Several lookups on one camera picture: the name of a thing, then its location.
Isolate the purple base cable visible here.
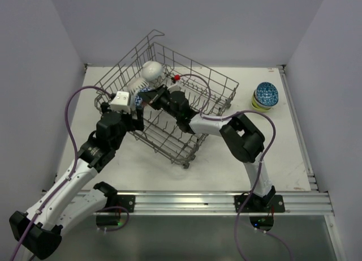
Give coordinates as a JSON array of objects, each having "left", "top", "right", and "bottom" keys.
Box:
[
  {"left": 234, "top": 187, "right": 295, "bottom": 261},
  {"left": 97, "top": 204, "right": 131, "bottom": 232}
]

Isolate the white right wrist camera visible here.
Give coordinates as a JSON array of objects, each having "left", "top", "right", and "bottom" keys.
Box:
[{"left": 167, "top": 74, "right": 181, "bottom": 93}]

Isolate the grey wire dish rack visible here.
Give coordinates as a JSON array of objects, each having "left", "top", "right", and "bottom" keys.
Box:
[{"left": 96, "top": 29, "right": 239, "bottom": 169}]

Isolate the lime green bowl front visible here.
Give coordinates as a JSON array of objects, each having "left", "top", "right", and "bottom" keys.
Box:
[{"left": 251, "top": 101, "right": 271, "bottom": 113}]

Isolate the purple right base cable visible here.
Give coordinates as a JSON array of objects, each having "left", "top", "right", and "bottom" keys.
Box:
[{"left": 234, "top": 187, "right": 295, "bottom": 261}]

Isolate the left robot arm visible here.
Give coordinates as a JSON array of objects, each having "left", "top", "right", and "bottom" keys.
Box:
[{"left": 9, "top": 103, "right": 144, "bottom": 260}]

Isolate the blue zigzag pattern bowl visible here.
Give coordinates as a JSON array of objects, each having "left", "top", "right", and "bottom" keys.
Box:
[{"left": 133, "top": 87, "right": 155, "bottom": 110}]

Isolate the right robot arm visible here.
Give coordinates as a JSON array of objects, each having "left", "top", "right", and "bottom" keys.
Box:
[{"left": 138, "top": 85, "right": 275, "bottom": 212}]

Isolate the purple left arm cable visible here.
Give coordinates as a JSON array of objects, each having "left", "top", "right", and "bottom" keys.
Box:
[{"left": 11, "top": 85, "right": 115, "bottom": 261}]

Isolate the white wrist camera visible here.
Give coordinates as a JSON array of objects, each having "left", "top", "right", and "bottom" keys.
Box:
[
  {"left": 110, "top": 91, "right": 131, "bottom": 114},
  {"left": 167, "top": 74, "right": 181, "bottom": 93}
]

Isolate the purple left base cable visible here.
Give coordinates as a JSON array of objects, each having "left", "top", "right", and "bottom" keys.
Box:
[{"left": 97, "top": 204, "right": 131, "bottom": 232}]

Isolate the white bowl with dark stripes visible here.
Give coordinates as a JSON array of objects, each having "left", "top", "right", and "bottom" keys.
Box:
[{"left": 127, "top": 78, "right": 149, "bottom": 95}]

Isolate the blue floral pattern bowl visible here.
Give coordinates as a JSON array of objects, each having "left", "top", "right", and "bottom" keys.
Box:
[{"left": 252, "top": 93, "right": 272, "bottom": 108}]

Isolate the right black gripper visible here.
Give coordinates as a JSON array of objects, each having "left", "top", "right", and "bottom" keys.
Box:
[{"left": 139, "top": 83, "right": 180, "bottom": 119}]

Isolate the plain white bowl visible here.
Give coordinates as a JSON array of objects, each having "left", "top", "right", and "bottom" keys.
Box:
[{"left": 141, "top": 61, "right": 163, "bottom": 82}]

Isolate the aluminium mounting rail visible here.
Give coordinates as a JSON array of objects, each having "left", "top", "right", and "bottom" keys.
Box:
[{"left": 115, "top": 191, "right": 333, "bottom": 216}]

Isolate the lime green bowl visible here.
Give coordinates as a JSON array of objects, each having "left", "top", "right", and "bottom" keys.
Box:
[
  {"left": 251, "top": 98, "right": 264, "bottom": 112},
  {"left": 251, "top": 101, "right": 271, "bottom": 113}
]

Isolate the red lattice pattern bowl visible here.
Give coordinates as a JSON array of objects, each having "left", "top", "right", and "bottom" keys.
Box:
[{"left": 255, "top": 82, "right": 279, "bottom": 108}]

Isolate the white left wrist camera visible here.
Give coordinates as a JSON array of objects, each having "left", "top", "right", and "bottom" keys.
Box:
[{"left": 110, "top": 91, "right": 131, "bottom": 114}]

